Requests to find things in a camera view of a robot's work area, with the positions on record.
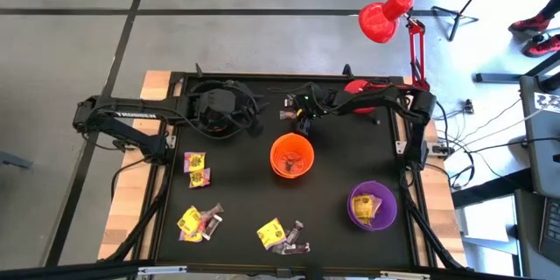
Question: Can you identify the black tripod stand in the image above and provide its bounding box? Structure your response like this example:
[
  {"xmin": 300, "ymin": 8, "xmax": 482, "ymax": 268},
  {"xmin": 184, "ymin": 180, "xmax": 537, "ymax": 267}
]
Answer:
[{"xmin": 430, "ymin": 0, "xmax": 502, "ymax": 43}]

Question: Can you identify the yellow purple candy packet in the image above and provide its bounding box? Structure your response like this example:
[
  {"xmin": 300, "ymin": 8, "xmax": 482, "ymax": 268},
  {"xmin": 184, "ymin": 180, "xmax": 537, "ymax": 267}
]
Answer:
[
  {"xmin": 183, "ymin": 151, "xmax": 207, "ymax": 173},
  {"xmin": 176, "ymin": 205, "xmax": 203, "ymax": 236},
  {"xmin": 188, "ymin": 167, "xmax": 212, "ymax": 189},
  {"xmin": 352, "ymin": 193, "xmax": 374, "ymax": 221},
  {"xmin": 369, "ymin": 195, "xmax": 384, "ymax": 219},
  {"xmin": 255, "ymin": 217, "xmax": 287, "ymax": 251},
  {"xmin": 178, "ymin": 227, "xmax": 205, "ymax": 243}
]

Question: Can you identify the silver frame bracket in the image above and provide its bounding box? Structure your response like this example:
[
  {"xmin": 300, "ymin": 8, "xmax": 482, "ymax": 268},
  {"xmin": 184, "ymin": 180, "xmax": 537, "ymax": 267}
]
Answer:
[
  {"xmin": 379, "ymin": 270, "xmax": 431, "ymax": 280},
  {"xmin": 137, "ymin": 265, "xmax": 188, "ymax": 277}
]

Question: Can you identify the white printed paper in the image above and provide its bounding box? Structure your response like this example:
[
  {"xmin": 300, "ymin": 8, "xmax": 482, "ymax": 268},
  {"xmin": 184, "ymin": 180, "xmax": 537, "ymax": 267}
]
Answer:
[{"xmin": 533, "ymin": 91, "xmax": 560, "ymax": 115}]

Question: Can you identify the brown wrapped candy pile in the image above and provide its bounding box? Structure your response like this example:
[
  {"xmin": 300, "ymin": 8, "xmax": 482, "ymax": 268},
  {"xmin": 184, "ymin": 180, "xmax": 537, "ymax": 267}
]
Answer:
[{"xmin": 279, "ymin": 151, "xmax": 306, "ymax": 174}]

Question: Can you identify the orange pumpkin face bucket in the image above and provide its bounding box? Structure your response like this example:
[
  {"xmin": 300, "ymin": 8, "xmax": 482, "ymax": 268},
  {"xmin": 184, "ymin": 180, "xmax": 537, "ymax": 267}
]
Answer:
[{"xmin": 269, "ymin": 132, "xmax": 316, "ymax": 180}]

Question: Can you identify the dark laptop keyboard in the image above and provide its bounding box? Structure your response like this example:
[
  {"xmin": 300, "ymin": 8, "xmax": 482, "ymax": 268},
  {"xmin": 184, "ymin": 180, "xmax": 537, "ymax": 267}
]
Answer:
[{"xmin": 537, "ymin": 196, "xmax": 560, "ymax": 268}]

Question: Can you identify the gray furniture foot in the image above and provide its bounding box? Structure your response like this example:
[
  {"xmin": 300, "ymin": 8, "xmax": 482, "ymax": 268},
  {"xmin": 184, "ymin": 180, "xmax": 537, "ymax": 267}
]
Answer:
[{"xmin": 0, "ymin": 150, "xmax": 34, "ymax": 171}]

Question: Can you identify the black aluminium table frame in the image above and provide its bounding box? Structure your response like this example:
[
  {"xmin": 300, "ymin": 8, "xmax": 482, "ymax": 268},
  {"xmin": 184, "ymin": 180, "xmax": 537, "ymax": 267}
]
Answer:
[{"xmin": 0, "ymin": 63, "xmax": 476, "ymax": 280}]

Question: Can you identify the black desk base bar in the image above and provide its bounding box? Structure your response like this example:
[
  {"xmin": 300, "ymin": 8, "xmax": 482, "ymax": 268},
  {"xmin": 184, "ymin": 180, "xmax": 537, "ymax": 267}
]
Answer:
[{"xmin": 474, "ymin": 50, "xmax": 560, "ymax": 85}]

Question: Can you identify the red desk lamp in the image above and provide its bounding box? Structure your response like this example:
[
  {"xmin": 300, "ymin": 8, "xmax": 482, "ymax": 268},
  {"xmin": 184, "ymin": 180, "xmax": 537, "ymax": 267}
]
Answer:
[{"xmin": 343, "ymin": 0, "xmax": 431, "ymax": 116}]

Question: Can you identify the gray desk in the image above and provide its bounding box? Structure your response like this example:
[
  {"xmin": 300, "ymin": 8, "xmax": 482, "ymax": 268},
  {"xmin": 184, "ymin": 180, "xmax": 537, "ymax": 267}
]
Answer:
[{"xmin": 518, "ymin": 73, "xmax": 560, "ymax": 199}]

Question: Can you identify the purple plastic bucket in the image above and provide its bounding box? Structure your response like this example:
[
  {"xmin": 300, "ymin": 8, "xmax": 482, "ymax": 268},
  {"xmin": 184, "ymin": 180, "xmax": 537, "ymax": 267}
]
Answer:
[{"xmin": 346, "ymin": 179, "xmax": 398, "ymax": 232}]

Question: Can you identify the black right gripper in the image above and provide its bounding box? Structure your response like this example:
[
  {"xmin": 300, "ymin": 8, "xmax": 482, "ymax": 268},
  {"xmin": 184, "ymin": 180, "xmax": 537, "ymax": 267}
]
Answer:
[{"xmin": 291, "ymin": 81, "xmax": 340, "ymax": 137}]

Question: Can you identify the person's red shoe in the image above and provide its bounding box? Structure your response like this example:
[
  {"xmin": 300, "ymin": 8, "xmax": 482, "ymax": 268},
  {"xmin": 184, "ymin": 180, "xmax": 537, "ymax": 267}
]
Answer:
[
  {"xmin": 522, "ymin": 33, "xmax": 560, "ymax": 59},
  {"xmin": 508, "ymin": 12, "xmax": 553, "ymax": 35}
]

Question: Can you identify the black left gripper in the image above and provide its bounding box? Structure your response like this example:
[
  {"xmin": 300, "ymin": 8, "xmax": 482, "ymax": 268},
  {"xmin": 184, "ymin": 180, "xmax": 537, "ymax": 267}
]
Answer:
[{"xmin": 196, "ymin": 87, "xmax": 269, "ymax": 130}]

